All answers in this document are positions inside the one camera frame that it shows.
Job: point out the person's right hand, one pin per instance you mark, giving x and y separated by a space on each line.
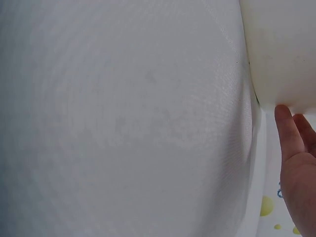
300 177

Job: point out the person's right fingers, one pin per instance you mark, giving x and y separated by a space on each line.
288 133

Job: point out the white plastic container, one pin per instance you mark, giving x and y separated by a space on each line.
281 49

